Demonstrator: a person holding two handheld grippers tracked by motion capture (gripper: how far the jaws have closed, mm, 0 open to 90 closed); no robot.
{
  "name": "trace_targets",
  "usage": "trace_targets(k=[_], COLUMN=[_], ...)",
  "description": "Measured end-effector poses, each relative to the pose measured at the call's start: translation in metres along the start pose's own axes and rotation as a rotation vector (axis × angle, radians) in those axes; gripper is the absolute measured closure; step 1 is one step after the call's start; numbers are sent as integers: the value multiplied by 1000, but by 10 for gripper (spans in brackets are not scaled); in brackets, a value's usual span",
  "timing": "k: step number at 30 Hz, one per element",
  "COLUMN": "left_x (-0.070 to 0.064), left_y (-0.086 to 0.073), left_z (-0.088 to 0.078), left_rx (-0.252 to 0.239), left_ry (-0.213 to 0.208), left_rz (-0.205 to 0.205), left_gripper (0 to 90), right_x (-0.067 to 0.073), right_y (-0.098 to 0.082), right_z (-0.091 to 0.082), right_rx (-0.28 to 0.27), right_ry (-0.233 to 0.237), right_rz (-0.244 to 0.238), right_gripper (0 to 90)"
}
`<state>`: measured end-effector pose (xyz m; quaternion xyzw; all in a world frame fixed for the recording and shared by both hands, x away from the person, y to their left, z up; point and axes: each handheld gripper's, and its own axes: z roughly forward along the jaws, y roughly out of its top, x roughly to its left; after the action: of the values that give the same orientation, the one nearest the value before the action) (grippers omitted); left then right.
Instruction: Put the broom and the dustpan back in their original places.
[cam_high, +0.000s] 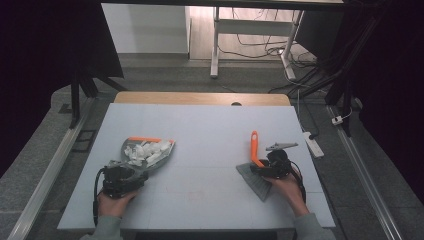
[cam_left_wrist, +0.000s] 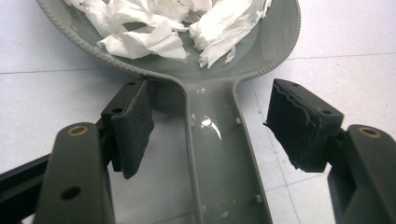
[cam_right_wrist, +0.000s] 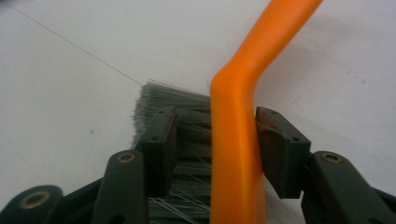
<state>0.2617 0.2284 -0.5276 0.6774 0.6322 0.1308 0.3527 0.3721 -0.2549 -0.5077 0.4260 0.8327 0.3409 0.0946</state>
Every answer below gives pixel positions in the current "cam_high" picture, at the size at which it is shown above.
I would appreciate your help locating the person's right hand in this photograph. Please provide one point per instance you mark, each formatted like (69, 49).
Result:
(288, 191)

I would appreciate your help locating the person's left hand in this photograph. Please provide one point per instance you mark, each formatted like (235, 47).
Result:
(115, 205)

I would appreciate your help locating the aluminium floor rail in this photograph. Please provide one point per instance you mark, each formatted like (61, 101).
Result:
(366, 180)
(46, 173)

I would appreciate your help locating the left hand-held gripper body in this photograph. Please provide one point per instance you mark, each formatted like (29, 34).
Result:
(118, 181)

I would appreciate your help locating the pile of white paper scraps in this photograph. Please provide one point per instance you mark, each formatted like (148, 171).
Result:
(146, 151)

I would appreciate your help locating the black curtain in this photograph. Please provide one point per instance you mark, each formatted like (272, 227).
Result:
(393, 83)
(46, 66)

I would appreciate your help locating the white desk frame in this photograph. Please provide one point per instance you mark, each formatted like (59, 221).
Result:
(250, 27)

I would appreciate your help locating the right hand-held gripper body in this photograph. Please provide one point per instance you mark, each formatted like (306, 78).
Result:
(279, 163)

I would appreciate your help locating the pale blue foam board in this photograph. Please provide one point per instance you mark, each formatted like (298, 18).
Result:
(206, 200)

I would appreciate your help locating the black tripod stand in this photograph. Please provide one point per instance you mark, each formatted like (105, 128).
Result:
(343, 80)
(81, 86)

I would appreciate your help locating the black floor plate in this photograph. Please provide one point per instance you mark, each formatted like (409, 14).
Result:
(84, 141)

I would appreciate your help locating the white power strip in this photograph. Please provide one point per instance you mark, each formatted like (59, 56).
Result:
(314, 145)

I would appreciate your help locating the small white adapter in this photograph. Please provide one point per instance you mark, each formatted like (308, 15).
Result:
(337, 120)

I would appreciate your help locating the wooden table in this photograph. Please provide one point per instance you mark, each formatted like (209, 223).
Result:
(200, 98)

